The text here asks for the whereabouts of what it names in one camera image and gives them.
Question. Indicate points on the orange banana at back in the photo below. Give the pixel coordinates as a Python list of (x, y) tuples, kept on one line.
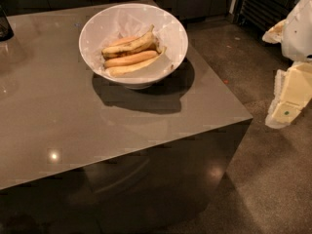
[(123, 40)]

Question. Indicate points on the black slatted appliance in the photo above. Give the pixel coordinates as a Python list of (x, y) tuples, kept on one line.
[(262, 13)]

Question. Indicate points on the dark object at table corner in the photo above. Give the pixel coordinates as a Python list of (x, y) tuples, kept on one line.
[(6, 32)]

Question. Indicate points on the white ceramic bowl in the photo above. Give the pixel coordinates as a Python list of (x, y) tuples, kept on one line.
[(97, 30)]

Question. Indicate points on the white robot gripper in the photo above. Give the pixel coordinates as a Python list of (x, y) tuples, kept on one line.
[(298, 33)]

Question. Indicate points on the yellow banana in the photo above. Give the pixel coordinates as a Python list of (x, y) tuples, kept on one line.
[(122, 70)]

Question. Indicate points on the orange banana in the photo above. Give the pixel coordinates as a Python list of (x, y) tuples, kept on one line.
[(130, 59), (123, 40)]

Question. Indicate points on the orange banana in middle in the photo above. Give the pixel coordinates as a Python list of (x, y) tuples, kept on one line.
[(130, 59)]

